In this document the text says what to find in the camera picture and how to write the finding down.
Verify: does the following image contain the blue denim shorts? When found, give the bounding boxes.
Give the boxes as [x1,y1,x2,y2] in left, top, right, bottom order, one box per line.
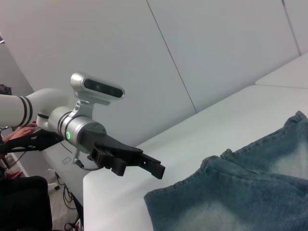
[143,110,308,231]

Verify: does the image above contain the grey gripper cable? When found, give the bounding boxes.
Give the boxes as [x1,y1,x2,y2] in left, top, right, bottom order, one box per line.
[71,148,101,172]

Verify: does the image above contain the black device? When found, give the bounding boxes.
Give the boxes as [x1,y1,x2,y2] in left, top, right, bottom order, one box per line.
[0,83,12,95]

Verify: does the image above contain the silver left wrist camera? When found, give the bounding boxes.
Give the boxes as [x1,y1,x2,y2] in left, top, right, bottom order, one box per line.
[70,72,126,118]

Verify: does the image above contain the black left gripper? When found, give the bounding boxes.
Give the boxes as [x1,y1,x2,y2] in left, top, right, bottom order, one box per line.
[81,122,167,180]

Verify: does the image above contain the white plug adapter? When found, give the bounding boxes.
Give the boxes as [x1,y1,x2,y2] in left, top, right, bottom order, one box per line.
[47,168,61,191]

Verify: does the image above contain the black floor cables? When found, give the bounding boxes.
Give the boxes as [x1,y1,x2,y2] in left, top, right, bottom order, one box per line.
[54,171,84,231]

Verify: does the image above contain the black lattice stand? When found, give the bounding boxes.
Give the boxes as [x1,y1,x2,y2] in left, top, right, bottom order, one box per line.
[0,128,65,154]

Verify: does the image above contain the person's bare hand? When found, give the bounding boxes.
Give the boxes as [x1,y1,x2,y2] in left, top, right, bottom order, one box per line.
[3,122,39,142]

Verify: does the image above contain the red white shoe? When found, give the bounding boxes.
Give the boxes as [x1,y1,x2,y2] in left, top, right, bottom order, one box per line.
[5,167,22,180]

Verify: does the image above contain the black clothing of person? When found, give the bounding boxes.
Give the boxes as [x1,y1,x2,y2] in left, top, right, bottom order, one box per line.
[0,175,53,231]

